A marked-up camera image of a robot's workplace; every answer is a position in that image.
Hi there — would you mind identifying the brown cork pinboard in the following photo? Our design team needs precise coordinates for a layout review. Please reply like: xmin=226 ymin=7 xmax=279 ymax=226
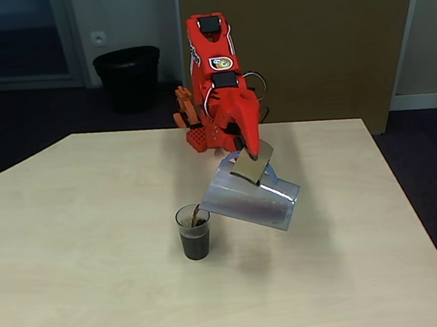
xmin=177 ymin=0 xmax=437 ymax=155

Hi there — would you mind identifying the clear plastic cup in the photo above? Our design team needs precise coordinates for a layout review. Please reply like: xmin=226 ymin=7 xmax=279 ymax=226
xmin=174 ymin=202 xmax=215 ymax=263

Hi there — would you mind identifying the black waste bin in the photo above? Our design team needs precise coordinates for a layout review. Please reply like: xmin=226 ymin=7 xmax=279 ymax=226
xmin=92 ymin=44 xmax=166 ymax=117

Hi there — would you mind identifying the white wall socket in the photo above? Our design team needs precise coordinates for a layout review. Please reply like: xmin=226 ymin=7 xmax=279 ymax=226
xmin=89 ymin=30 xmax=109 ymax=50

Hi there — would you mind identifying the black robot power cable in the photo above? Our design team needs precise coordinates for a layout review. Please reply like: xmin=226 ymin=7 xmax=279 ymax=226
xmin=257 ymin=102 xmax=272 ymax=124

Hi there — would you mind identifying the grey framed glass partition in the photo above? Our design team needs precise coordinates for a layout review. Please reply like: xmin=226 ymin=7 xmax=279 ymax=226
xmin=0 ymin=0 xmax=93 ymax=96

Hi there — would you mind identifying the translucent plastic pitcher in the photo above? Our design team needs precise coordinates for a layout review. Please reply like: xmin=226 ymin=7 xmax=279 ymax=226
xmin=192 ymin=136 xmax=306 ymax=242

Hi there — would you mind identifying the orange table clamp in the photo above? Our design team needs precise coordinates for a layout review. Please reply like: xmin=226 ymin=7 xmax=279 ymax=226
xmin=169 ymin=84 xmax=204 ymax=132

